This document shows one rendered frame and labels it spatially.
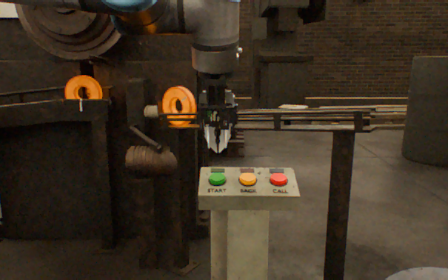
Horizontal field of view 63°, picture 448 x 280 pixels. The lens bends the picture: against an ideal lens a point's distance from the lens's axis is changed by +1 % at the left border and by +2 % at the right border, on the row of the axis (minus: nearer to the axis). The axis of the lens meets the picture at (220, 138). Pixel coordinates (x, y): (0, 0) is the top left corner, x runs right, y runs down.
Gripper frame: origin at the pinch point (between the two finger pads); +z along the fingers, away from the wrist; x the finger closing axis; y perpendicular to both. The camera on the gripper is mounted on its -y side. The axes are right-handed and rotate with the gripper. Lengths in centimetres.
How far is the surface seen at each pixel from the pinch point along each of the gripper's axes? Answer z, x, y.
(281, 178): 9.4, 15.4, 0.5
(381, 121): 183, 197, -325
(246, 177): 9.3, 6.9, 0.3
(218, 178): 9.2, 0.1, 0.8
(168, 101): 18, -21, -59
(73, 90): 20, -64, -74
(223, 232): 32.3, 0.9, -3.2
